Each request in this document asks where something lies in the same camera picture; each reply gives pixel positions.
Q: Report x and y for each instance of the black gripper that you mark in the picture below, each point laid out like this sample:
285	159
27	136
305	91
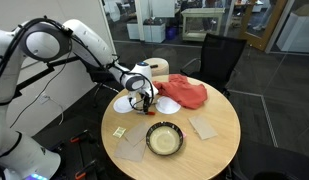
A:
146	93

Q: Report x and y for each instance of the red and white marker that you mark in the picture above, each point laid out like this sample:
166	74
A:
150	113

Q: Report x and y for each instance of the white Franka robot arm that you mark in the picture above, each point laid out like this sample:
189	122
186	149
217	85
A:
87	40

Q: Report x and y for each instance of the dark bowl with beige inside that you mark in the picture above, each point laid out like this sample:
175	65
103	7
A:
164	139

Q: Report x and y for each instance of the white round plate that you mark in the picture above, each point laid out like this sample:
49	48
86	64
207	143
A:
167	106
120	106

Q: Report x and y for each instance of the small yellow packet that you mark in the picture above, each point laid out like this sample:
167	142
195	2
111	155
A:
119	132

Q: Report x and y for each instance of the red cloth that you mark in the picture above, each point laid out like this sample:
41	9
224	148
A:
187	93

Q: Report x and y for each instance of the cardboard square right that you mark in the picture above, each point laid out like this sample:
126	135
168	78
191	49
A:
202	127

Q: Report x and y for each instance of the orange and black clamp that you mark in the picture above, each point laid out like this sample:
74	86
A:
89	168
81	136

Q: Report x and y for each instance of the white low cabinet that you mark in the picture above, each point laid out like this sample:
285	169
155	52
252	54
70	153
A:
150	32

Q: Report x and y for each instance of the blue bin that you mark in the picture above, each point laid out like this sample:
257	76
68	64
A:
171	33

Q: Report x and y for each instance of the round wooden table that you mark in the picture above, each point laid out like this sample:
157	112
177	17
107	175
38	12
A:
207	153

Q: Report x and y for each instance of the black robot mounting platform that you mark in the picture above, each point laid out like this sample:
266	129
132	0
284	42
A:
84	153

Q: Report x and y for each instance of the black mesh office chair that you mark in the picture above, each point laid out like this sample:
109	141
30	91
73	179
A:
220	56

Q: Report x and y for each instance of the beige open cart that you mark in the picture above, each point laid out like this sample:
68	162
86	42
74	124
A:
202	13

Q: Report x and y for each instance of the black stand boom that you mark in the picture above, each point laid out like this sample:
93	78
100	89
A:
37	75

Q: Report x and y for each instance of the wooden glass door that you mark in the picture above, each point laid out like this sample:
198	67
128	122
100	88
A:
260	38

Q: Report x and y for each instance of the large white box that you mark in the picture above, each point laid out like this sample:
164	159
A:
295	33

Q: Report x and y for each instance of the white wall outlet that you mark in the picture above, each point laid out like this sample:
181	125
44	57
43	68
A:
44	98

